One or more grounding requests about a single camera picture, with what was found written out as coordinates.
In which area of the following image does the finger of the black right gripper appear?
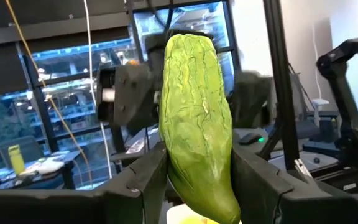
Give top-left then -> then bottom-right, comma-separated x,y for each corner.
233,70 -> 275,128

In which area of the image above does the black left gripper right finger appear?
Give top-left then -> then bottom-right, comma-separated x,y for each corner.
232,146 -> 358,224

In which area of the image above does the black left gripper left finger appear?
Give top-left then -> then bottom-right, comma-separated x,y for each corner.
0,141 -> 170,224

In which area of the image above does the light green cucumber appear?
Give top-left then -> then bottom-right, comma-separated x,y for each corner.
158,33 -> 242,224

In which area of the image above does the black computer mouse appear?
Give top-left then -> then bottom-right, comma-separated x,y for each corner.
238,133 -> 264,146

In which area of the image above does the white plastic basket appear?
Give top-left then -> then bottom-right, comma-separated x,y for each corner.
165,203 -> 244,224

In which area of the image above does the yellow lemon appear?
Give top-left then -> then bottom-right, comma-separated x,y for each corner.
185,215 -> 222,224

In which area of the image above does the grey office chair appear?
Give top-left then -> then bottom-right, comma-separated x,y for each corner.
0,135 -> 45,166

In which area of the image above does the yellow water bottle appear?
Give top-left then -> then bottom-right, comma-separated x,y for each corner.
7,144 -> 26,175

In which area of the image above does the black rig frame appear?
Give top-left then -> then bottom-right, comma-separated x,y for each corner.
258,0 -> 301,171

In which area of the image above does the white hanging cable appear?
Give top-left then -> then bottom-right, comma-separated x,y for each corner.
82,0 -> 113,180

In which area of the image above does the yellow hanging cable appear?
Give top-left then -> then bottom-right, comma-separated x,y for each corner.
4,0 -> 93,189

